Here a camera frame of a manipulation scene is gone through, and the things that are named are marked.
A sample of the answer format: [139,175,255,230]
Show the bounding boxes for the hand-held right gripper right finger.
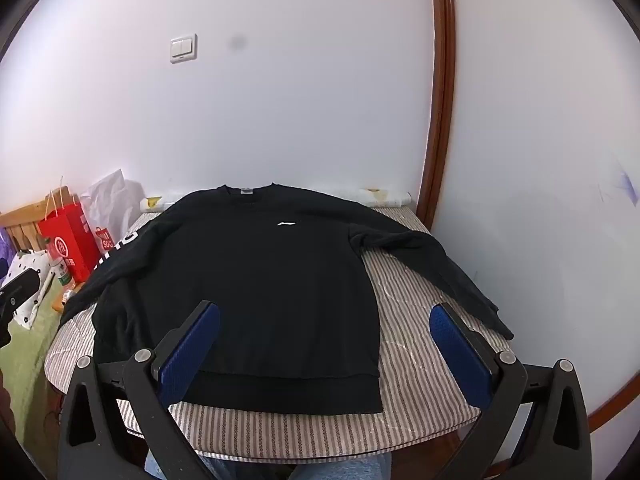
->
[429,301,592,480]

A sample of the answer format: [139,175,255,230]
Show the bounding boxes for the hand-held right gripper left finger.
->
[57,300,223,480]

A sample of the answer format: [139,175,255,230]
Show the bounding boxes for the black long-sleeve sweatshirt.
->
[59,184,516,416]

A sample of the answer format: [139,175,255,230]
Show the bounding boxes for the white black-spotted cloth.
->
[0,249,56,331]

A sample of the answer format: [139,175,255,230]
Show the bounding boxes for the white green-label bottle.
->
[47,240,76,291]

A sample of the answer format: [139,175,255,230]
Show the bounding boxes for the wooden headboard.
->
[0,200,51,256]

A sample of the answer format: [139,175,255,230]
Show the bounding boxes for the striped quilted mat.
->
[44,205,521,461]

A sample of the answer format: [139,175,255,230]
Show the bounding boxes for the red paper gift bag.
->
[38,177,101,285]

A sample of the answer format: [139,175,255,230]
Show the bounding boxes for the green blanket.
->
[0,280,86,461]

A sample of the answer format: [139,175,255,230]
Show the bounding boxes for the white shopping bag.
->
[80,169,146,257]

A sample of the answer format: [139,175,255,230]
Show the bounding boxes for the brown wooden baseboard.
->
[585,355,640,433]

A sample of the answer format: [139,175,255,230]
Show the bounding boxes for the rolled printed white paper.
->
[141,187,413,212]

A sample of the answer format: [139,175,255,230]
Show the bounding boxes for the brown wooden door frame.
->
[417,0,457,236]

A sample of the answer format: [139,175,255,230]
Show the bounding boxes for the white wall light switch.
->
[169,33,198,65]

